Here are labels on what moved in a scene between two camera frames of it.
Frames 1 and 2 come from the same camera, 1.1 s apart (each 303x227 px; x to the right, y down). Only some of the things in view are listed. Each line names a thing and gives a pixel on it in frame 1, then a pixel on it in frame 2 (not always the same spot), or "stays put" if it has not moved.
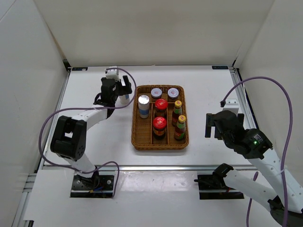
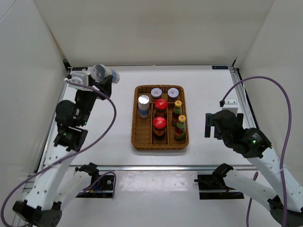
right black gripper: (209, 123) stays put
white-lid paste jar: (156, 93) stays put
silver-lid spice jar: (124, 99) → (100, 72)
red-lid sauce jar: (159, 124) stays put
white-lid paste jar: (173, 93) stays put
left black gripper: (124, 89) → (104, 85)
